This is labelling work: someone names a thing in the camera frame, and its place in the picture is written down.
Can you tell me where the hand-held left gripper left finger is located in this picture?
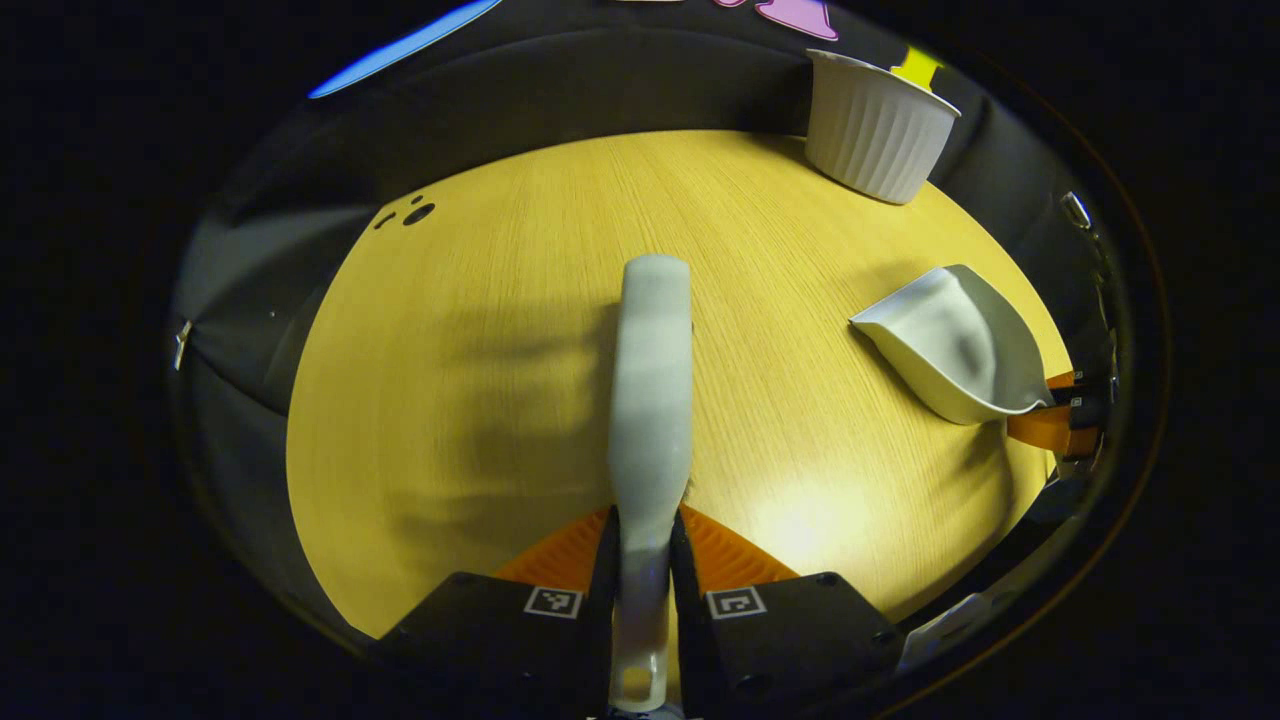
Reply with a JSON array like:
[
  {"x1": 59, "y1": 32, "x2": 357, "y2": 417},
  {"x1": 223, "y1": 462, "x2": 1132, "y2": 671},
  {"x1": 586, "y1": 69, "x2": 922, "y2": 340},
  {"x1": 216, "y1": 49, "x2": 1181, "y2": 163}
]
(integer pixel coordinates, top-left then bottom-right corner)
[{"x1": 378, "y1": 505, "x2": 623, "y2": 716}]

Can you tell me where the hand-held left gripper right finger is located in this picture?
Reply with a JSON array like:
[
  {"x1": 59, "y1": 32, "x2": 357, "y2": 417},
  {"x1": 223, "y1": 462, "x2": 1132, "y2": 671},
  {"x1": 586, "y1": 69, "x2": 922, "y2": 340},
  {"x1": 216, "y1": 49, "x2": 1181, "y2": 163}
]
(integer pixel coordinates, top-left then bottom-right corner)
[{"x1": 668, "y1": 505, "x2": 908, "y2": 717}]

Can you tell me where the white dustpan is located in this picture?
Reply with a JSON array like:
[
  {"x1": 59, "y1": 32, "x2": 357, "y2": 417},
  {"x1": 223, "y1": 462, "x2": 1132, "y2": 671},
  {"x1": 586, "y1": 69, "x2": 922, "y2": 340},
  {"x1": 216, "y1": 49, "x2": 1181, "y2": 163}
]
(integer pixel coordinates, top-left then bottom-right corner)
[{"x1": 850, "y1": 264, "x2": 1053, "y2": 426}]

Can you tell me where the small white broom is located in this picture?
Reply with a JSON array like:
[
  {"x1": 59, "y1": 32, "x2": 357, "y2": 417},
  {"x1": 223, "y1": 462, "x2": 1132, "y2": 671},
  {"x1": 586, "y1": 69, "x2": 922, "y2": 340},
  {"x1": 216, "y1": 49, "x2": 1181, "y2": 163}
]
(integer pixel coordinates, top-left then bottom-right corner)
[{"x1": 608, "y1": 254, "x2": 693, "y2": 713}]

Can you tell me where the white ribbed garbage bin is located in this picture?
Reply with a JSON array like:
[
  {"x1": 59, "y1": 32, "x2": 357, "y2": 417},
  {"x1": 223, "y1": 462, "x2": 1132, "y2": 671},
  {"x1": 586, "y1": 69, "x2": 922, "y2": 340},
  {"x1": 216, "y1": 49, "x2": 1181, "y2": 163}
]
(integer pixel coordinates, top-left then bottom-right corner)
[{"x1": 805, "y1": 48, "x2": 961, "y2": 205}]

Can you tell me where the wooden desktop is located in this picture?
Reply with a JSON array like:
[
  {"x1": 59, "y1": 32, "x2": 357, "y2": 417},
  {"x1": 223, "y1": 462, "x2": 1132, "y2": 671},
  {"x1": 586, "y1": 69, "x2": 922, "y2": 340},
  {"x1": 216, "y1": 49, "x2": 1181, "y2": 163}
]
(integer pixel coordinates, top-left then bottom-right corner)
[{"x1": 286, "y1": 130, "x2": 1073, "y2": 641}]

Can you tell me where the black backdrop cloth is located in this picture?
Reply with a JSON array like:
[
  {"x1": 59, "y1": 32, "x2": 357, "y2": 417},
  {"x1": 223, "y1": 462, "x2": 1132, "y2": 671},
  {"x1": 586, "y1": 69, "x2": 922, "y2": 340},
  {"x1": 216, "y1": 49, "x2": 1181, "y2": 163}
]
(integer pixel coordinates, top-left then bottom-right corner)
[{"x1": 170, "y1": 0, "x2": 1121, "y2": 601}]

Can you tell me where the thin gripper cable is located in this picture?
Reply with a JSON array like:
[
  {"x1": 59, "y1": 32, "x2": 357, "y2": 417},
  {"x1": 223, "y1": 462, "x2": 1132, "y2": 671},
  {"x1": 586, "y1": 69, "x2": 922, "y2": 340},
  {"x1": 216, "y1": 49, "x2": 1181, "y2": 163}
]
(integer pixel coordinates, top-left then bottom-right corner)
[{"x1": 1060, "y1": 190, "x2": 1116, "y2": 341}]

